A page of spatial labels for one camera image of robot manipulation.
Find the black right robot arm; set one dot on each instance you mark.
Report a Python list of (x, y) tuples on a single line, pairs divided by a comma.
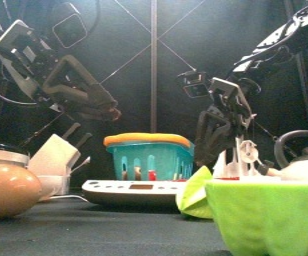
[(279, 36)]

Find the teal basket orange rim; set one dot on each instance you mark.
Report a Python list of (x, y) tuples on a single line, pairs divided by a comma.
[(152, 156)]

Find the white toy knife block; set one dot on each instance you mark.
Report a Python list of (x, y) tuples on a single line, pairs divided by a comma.
[(54, 156)]

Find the red toy in basket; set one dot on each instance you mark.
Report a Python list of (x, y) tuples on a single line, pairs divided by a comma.
[(152, 175)]

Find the yellow-green cloth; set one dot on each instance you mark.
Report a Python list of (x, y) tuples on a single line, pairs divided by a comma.
[(195, 196)]

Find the white toy kitchen scale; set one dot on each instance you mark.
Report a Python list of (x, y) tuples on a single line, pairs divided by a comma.
[(132, 191)]

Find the silver toy pot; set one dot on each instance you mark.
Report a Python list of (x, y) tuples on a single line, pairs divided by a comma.
[(4, 156)]

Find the brown toy egg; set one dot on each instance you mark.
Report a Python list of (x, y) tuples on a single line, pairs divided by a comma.
[(9, 190)]

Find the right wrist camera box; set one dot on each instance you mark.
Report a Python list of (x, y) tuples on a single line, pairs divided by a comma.
[(195, 85)]

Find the grey vertical frame pole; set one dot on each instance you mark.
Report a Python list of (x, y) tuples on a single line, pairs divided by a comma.
[(153, 66)]

